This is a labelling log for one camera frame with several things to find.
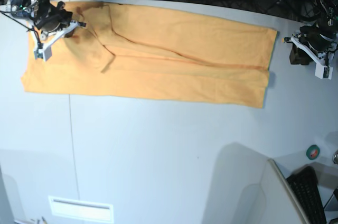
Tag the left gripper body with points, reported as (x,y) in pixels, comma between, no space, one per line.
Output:
(319,38)

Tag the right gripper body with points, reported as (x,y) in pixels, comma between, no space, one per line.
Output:
(48,19)

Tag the orange yellow t-shirt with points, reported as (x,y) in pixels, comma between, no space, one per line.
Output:
(146,52)

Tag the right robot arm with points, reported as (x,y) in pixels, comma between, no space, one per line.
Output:
(17,9)

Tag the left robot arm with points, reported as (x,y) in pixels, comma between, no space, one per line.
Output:
(324,13)

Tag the green tape roll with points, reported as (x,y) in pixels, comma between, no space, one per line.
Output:
(313,152)

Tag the silver round knob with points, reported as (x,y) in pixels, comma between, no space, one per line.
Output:
(335,158)

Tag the black computer keyboard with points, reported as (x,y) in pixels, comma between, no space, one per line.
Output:
(304,186)

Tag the white partition panel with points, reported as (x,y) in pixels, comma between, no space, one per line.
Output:
(248,187)

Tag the white recessed table hatch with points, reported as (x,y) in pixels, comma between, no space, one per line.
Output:
(81,210)

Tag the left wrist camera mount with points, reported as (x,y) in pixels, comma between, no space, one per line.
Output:
(323,69)

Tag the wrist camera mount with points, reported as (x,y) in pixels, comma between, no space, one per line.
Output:
(323,69)
(44,41)

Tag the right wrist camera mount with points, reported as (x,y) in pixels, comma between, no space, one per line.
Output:
(44,41)

